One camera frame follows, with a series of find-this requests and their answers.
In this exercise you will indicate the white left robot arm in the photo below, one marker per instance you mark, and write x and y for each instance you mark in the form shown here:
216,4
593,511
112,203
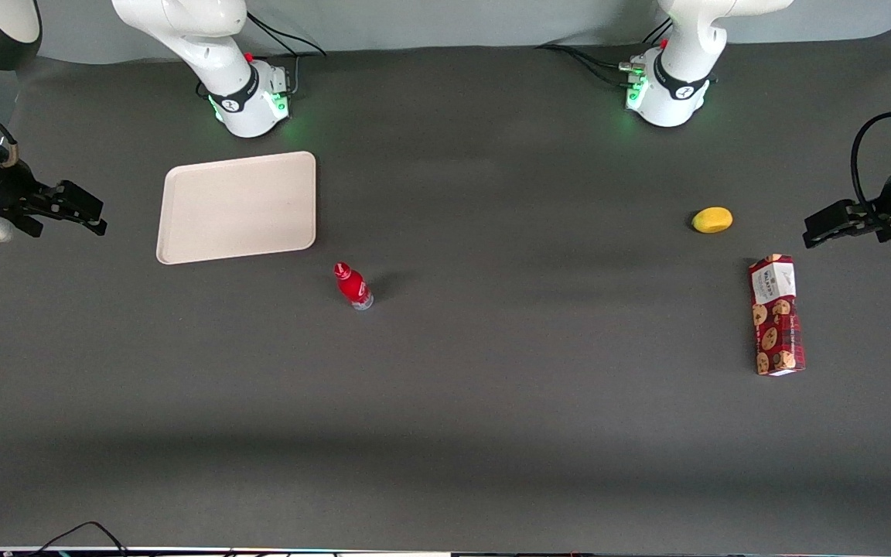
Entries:
674,104

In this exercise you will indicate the beige plastic tray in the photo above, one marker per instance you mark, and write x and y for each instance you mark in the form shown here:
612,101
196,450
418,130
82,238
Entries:
238,206

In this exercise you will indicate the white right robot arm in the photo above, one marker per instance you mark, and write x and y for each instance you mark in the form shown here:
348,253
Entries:
254,114

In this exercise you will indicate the red cookie box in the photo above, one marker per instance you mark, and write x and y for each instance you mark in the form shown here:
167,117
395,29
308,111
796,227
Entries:
776,317

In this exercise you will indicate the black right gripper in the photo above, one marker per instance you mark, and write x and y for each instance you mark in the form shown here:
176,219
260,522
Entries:
3,188

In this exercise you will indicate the red coke bottle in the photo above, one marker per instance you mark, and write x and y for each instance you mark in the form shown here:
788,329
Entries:
353,286

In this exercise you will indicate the yellow lemon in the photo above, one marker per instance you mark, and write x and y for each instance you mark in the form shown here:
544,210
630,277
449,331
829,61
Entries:
712,220

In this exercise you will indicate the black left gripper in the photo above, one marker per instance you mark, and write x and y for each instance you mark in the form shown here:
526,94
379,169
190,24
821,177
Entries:
889,198

